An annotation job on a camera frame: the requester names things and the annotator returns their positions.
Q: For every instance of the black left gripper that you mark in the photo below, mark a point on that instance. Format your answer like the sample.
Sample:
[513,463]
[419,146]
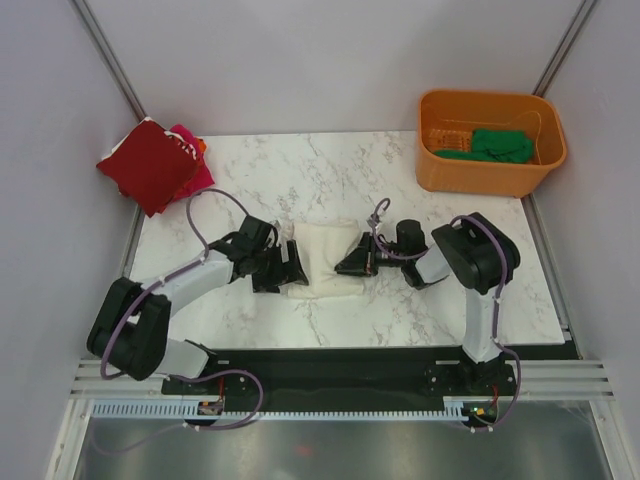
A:
[291,269]

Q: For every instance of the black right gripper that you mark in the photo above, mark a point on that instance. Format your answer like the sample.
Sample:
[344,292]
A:
[362,261]

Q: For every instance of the cream white t shirt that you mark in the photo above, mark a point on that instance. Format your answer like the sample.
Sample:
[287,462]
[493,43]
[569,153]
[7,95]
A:
[321,247]

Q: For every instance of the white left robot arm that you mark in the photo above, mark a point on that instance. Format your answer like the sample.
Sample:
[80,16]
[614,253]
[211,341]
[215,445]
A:
[131,331]

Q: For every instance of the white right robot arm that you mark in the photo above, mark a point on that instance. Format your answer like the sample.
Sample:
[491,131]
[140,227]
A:
[481,258]

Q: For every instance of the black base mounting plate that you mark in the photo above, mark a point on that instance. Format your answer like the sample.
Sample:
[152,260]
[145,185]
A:
[332,378]

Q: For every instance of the pink folded t shirt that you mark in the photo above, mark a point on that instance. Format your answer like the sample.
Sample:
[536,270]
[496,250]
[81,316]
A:
[202,177]

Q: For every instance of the orange plastic basket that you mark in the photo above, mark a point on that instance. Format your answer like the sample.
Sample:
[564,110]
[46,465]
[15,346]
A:
[447,119]

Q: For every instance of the dark red folded t shirt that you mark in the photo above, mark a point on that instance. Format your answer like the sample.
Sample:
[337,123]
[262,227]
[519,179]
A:
[150,167]

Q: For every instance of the green t shirt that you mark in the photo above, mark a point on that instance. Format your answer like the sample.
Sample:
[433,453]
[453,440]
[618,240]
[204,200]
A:
[497,146]

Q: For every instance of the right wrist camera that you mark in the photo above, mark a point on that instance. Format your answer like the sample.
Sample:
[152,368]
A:
[410,238]

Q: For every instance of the white slotted cable duct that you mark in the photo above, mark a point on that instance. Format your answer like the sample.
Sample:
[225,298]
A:
[210,408]

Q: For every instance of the aluminium frame rail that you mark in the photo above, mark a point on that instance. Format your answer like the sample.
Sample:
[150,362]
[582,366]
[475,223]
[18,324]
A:
[542,380]

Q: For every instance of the right corner aluminium post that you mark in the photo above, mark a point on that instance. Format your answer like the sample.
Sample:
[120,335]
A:
[577,24]

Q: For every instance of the corner aluminium post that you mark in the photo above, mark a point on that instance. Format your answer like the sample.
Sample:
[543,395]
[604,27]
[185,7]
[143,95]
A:
[577,24]
[98,37]

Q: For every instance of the left corner aluminium post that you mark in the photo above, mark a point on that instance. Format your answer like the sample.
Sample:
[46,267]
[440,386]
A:
[98,37]

